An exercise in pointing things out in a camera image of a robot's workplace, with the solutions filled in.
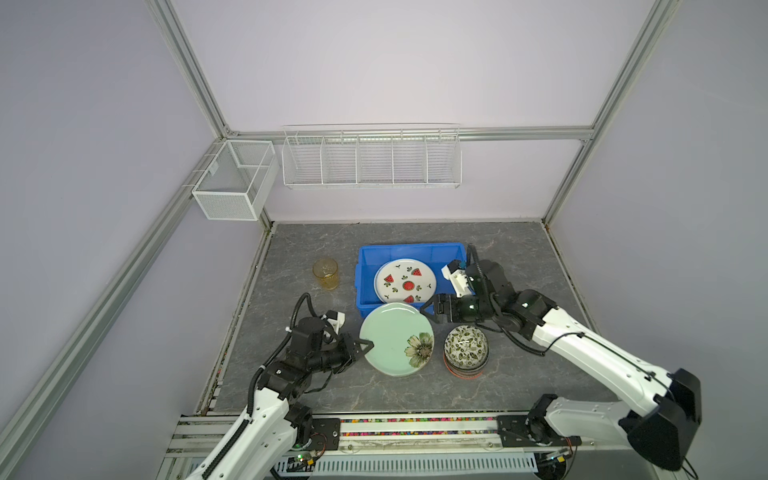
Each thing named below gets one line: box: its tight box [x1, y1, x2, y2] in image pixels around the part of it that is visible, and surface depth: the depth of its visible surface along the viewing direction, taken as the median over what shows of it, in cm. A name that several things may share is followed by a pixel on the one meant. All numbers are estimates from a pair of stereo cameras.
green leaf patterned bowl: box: [444, 325, 489, 371], surface depth 81 cm
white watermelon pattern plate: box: [374, 258, 437, 303], surface depth 102 cm
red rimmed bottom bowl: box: [443, 352, 489, 380], surface depth 77 cm
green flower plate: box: [359, 302, 435, 377], surface depth 79 cm
